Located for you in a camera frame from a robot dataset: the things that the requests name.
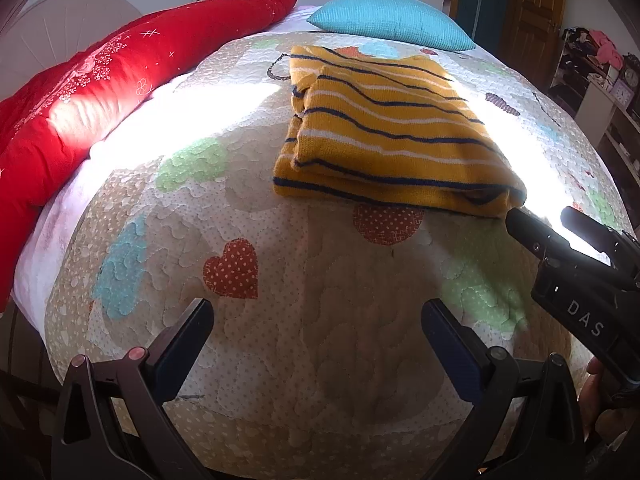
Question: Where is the brown wooden door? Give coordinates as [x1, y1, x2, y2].
[500, 0, 568, 68]

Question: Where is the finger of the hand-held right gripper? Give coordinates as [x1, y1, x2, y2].
[560, 206, 626, 263]
[506, 207, 576, 261]

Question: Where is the yellow striped knit sweater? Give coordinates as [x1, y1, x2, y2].
[272, 45, 528, 220]

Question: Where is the turquoise knit pillow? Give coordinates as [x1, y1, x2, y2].
[306, 0, 476, 52]

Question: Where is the person's right hand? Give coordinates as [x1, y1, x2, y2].
[577, 357, 637, 441]

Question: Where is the quilted patchwork bedspread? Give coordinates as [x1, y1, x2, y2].
[44, 30, 626, 478]

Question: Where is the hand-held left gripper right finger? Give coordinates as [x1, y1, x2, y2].
[421, 298, 586, 480]

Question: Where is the pink cloth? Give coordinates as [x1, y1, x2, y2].
[587, 30, 626, 68]

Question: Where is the white shelf unit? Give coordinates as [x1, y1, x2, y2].
[547, 27, 640, 181]

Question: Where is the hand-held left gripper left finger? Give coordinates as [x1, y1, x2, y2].
[50, 297, 216, 480]

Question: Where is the long red pillow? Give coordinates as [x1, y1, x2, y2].
[0, 0, 300, 311]

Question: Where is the beige rounded headboard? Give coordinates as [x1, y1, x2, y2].
[0, 0, 143, 103]

